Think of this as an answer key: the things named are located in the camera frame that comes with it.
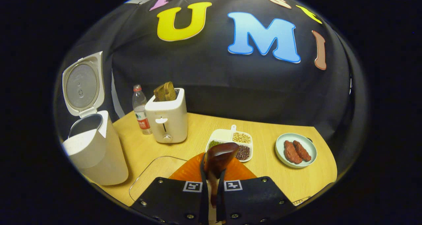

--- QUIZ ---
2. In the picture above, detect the clear plastic water bottle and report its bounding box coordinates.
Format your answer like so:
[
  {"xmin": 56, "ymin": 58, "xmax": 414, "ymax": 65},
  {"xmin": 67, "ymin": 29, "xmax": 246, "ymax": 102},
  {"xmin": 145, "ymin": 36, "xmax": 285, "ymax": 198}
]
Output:
[{"xmin": 132, "ymin": 84, "xmax": 153, "ymax": 135}]

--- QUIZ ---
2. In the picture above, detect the brown bread slice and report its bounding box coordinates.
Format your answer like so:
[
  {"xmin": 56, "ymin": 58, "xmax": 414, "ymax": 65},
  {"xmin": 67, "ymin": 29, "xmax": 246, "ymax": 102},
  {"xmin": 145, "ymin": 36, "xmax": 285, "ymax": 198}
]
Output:
[
  {"xmin": 154, "ymin": 84, "xmax": 167, "ymax": 102},
  {"xmin": 163, "ymin": 81, "xmax": 177, "ymax": 101}
]

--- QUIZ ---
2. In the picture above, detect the pale green plate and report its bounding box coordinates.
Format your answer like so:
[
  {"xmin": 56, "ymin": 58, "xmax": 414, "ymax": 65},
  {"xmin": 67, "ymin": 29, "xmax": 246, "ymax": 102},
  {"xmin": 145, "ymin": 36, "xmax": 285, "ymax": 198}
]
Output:
[{"xmin": 275, "ymin": 133, "xmax": 317, "ymax": 169}]

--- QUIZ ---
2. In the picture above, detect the brown wooden spoon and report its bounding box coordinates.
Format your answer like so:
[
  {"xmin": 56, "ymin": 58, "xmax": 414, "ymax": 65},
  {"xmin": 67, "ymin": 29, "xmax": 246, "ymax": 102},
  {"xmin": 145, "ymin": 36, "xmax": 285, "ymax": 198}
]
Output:
[{"xmin": 204, "ymin": 142, "xmax": 240, "ymax": 208}]

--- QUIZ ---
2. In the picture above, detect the black backdrop cloth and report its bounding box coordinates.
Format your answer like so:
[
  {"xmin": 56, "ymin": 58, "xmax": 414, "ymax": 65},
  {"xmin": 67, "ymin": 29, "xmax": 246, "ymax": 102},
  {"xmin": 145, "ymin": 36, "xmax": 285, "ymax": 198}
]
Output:
[{"xmin": 54, "ymin": 0, "xmax": 368, "ymax": 153}]

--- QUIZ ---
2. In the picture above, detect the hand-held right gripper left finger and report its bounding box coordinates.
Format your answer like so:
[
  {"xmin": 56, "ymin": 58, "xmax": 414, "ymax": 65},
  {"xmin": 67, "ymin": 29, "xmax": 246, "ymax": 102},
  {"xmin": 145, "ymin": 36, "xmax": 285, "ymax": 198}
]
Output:
[{"xmin": 130, "ymin": 152, "xmax": 210, "ymax": 225}]

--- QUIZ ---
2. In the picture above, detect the white toaster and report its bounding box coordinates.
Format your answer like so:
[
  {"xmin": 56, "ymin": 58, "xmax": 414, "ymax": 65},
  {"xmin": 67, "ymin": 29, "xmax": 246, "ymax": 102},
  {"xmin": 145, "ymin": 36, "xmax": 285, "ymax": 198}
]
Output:
[{"xmin": 145, "ymin": 88, "xmax": 188, "ymax": 144}]

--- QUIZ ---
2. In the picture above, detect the red meat piece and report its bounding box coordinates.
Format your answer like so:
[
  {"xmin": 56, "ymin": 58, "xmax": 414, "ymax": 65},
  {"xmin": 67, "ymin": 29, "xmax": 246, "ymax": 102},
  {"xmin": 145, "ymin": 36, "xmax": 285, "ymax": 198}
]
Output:
[
  {"xmin": 284, "ymin": 140, "xmax": 303, "ymax": 164},
  {"xmin": 293, "ymin": 140, "xmax": 312, "ymax": 162}
]

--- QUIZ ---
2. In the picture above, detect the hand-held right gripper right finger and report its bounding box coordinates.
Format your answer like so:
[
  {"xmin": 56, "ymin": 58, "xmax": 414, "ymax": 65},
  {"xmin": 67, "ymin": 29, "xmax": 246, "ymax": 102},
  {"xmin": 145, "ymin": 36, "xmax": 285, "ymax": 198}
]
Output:
[{"xmin": 216, "ymin": 157, "xmax": 297, "ymax": 225}]

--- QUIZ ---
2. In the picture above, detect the clear rice container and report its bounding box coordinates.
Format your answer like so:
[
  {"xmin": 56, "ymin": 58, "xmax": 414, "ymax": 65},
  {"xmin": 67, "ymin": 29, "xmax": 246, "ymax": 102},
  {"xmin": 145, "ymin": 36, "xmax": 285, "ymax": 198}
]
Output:
[{"xmin": 129, "ymin": 156, "xmax": 188, "ymax": 202}]

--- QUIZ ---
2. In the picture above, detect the white rice cooker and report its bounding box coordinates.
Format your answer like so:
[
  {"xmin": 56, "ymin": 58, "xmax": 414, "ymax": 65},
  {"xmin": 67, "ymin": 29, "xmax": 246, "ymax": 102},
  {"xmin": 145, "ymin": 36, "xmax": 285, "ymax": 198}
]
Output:
[{"xmin": 62, "ymin": 51, "xmax": 129, "ymax": 186}]

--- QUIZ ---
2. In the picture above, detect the white divided bean dish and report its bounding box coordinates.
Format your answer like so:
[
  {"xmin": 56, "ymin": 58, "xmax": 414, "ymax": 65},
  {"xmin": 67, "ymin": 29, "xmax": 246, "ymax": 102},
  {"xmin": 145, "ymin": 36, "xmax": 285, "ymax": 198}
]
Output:
[{"xmin": 205, "ymin": 124, "xmax": 254, "ymax": 163}]

